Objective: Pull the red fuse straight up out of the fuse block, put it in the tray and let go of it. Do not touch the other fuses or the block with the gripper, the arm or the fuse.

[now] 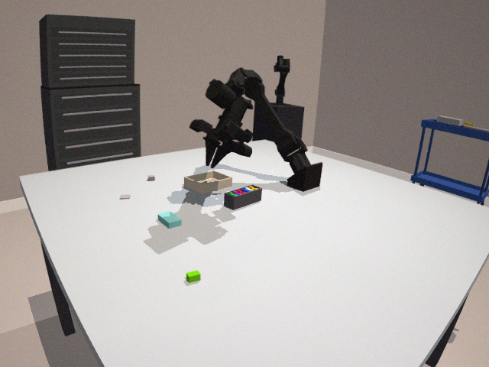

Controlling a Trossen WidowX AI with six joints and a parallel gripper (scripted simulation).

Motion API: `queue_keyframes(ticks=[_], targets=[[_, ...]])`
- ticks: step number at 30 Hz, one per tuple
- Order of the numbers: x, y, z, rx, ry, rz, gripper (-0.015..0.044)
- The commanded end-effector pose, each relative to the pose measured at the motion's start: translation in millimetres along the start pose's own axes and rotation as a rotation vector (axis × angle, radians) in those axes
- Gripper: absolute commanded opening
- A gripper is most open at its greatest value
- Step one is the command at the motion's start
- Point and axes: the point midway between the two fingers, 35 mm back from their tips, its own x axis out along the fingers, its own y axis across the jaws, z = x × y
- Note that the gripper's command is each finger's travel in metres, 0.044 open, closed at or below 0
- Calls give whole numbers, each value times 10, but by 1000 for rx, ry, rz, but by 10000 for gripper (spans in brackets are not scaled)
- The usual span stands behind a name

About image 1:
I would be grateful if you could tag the beige shallow tray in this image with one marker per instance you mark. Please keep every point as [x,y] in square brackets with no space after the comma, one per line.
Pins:
[207,181]

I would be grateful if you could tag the small green block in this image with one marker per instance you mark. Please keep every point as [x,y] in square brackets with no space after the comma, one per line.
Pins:
[193,276]

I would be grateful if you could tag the light teal rectangular block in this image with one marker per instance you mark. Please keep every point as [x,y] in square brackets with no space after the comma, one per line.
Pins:
[169,219]

